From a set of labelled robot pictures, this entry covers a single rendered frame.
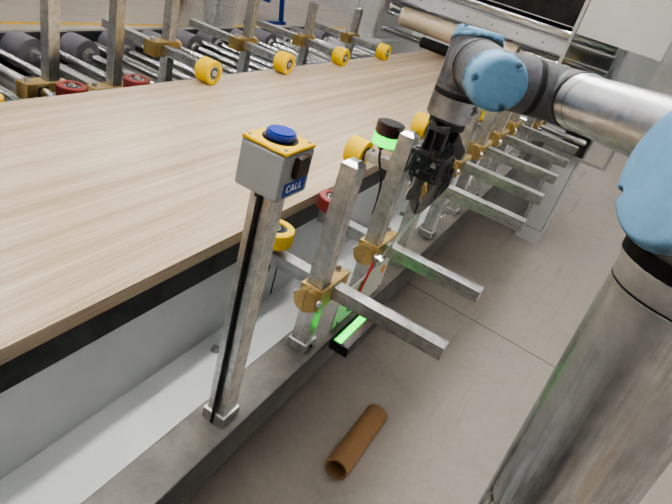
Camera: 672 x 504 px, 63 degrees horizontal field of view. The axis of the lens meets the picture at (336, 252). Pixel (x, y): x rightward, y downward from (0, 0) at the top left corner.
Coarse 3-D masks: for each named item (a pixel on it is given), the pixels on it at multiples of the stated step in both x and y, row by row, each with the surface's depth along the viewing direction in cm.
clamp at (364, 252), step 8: (392, 232) 135; (360, 240) 128; (384, 240) 130; (392, 240) 134; (360, 248) 126; (368, 248) 125; (376, 248) 126; (384, 248) 131; (360, 256) 127; (368, 256) 126
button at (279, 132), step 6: (270, 126) 70; (276, 126) 70; (282, 126) 71; (270, 132) 69; (276, 132) 68; (282, 132) 69; (288, 132) 70; (294, 132) 70; (276, 138) 68; (282, 138) 68; (288, 138) 68; (294, 138) 69
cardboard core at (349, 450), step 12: (372, 408) 194; (360, 420) 188; (372, 420) 189; (384, 420) 194; (348, 432) 184; (360, 432) 183; (372, 432) 186; (348, 444) 177; (360, 444) 179; (336, 456) 172; (348, 456) 174; (360, 456) 179; (336, 468) 177; (348, 468) 172
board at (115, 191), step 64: (320, 64) 252; (384, 64) 289; (0, 128) 121; (64, 128) 129; (128, 128) 139; (192, 128) 149; (256, 128) 162; (320, 128) 177; (0, 192) 101; (64, 192) 106; (128, 192) 112; (192, 192) 119; (0, 256) 86; (64, 256) 90; (128, 256) 94; (192, 256) 100; (0, 320) 75; (64, 320) 79
